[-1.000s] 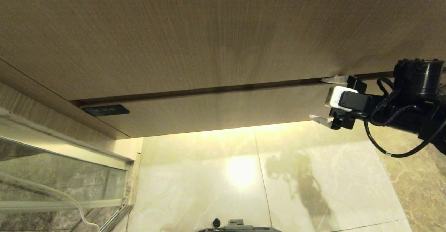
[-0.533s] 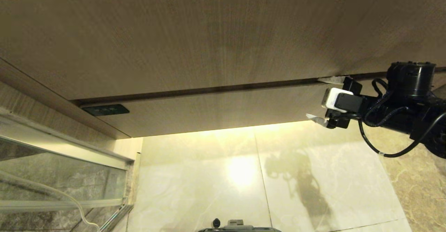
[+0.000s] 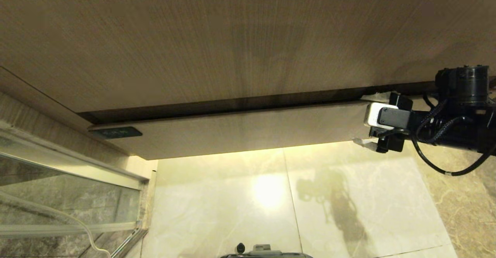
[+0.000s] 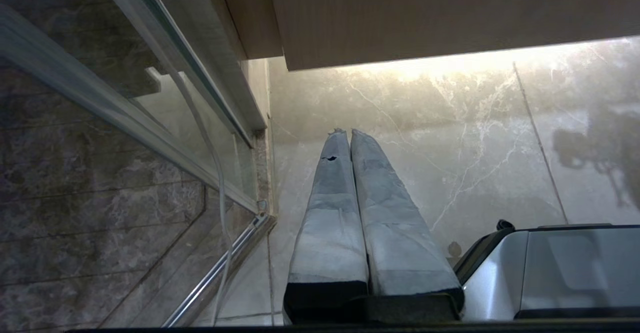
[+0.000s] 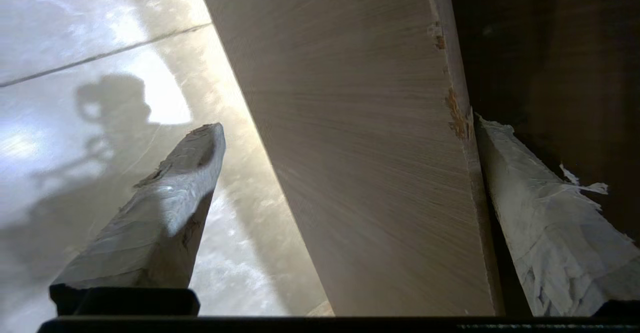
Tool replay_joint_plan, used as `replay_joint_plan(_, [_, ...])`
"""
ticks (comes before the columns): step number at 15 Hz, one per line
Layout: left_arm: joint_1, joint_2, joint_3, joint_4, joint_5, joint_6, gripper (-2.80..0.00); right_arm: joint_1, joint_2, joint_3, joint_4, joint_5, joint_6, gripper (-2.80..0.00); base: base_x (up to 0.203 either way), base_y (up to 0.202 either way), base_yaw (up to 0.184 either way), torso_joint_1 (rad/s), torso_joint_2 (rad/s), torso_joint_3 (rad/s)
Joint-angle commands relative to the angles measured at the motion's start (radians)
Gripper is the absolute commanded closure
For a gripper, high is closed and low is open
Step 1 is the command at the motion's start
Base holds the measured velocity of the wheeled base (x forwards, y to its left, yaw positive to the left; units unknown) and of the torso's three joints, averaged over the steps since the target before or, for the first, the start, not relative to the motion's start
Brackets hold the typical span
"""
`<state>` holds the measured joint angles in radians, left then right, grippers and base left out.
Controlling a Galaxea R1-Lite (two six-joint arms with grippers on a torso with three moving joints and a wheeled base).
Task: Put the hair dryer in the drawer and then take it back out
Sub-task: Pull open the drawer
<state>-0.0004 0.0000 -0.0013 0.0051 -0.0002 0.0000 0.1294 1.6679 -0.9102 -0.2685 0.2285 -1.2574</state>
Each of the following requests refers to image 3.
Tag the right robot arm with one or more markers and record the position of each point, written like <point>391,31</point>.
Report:
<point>471,83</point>

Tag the dark rectangular label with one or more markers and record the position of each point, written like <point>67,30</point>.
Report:
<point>116,133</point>

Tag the glass door with metal frame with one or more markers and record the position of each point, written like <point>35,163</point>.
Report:
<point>66,196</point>

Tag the wooden drawer front panel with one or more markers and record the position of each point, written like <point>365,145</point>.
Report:
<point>248,132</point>

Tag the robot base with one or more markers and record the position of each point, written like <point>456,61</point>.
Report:
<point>267,252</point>

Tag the wooden cabinet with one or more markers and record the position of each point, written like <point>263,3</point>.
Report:
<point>217,37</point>

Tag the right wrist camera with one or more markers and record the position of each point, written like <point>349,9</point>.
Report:
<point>381,114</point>

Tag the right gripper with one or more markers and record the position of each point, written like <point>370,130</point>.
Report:
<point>393,143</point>

